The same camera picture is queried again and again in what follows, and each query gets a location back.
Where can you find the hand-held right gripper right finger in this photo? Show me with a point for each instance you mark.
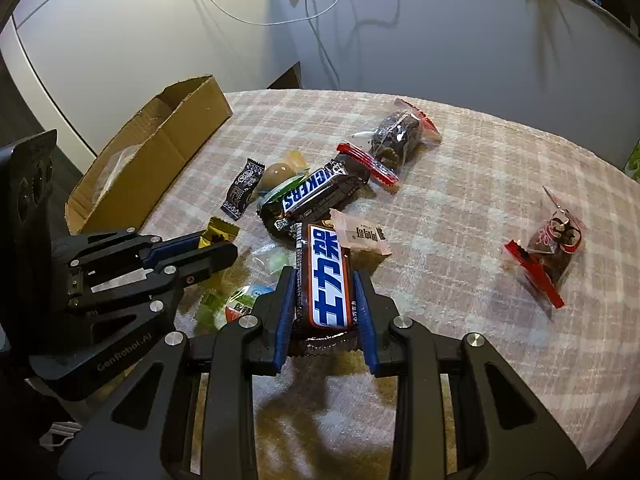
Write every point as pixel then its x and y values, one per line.
pixel 367 332

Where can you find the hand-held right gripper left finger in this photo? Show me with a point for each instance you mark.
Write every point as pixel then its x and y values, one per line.
pixel 282 312

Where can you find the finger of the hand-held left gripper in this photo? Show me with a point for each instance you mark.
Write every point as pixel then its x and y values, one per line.
pixel 210 257
pixel 172 249

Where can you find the gold candy wrapper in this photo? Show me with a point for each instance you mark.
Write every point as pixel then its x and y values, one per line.
pixel 220 230

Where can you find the chocolate bar with white label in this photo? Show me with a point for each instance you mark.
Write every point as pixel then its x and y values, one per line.
pixel 327 280

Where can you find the yellow candy wrapper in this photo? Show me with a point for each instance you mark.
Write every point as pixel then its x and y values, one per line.
pixel 277 175

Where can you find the brown cardboard box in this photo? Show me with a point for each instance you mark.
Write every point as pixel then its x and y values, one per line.
pixel 165 130

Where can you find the brown chocolate bar blue lettering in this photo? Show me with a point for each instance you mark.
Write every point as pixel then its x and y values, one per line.
pixel 310 192

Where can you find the clear bag of dark snacks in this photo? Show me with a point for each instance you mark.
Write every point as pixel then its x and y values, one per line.
pixel 395 135
pixel 550 245

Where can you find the small jelly cup colourful lid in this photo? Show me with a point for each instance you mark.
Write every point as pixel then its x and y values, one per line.
pixel 245 302

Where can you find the green candy in clear wrapper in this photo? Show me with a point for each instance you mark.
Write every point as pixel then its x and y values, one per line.
pixel 207 310
pixel 272 260

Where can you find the black candy wrapper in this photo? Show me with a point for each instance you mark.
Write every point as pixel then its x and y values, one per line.
pixel 242 190

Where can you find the teal candy wrapper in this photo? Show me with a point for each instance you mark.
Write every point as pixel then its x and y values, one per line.
pixel 277 196

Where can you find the pink candy packet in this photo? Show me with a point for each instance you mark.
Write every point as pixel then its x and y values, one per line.
pixel 357 232

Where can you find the pink plaid tablecloth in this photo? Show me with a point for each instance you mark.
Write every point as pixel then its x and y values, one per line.
pixel 475 310

